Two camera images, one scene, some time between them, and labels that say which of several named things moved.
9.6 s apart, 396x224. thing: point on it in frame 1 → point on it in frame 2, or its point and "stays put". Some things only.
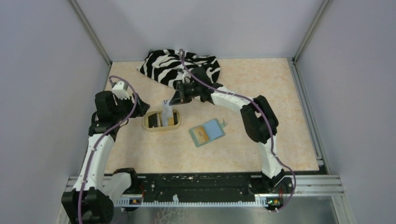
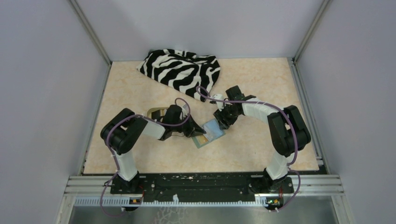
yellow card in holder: [201, 134] stays put
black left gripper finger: [141, 107] → [189, 128]
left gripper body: [123, 107] → [177, 128]
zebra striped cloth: [170, 66] stays put
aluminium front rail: [303, 185] stays put
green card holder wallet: [208, 131] stays put
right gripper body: [189, 90] → [227, 116]
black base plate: [187, 186] stays put
